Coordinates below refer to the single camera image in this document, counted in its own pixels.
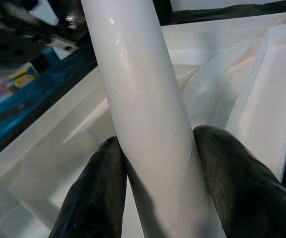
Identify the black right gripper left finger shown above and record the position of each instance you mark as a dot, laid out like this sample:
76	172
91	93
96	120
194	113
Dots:
95	198

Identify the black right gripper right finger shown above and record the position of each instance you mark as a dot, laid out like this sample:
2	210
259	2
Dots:
244	193

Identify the white plastic table top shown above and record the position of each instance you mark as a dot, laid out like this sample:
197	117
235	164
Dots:
232	99

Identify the white plastic table leg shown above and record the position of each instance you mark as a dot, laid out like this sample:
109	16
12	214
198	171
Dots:
142	99

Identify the colourful printed package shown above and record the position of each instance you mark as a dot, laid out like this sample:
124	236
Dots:
21	77

